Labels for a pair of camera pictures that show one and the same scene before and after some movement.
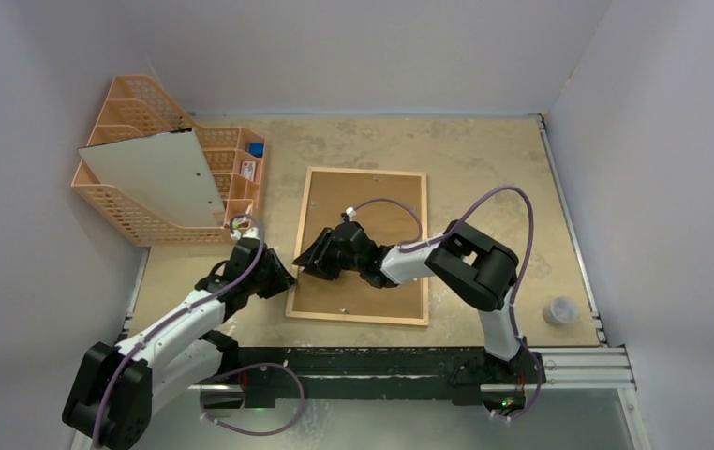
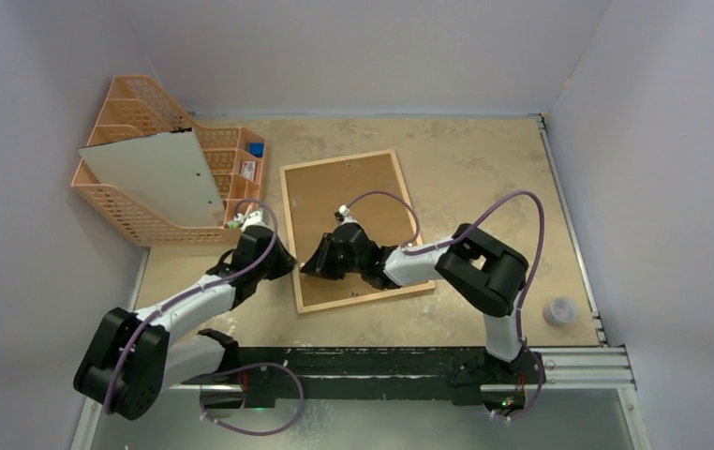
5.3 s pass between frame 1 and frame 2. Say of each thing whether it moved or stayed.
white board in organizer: stayed
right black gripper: stayed
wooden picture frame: moved
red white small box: stayed
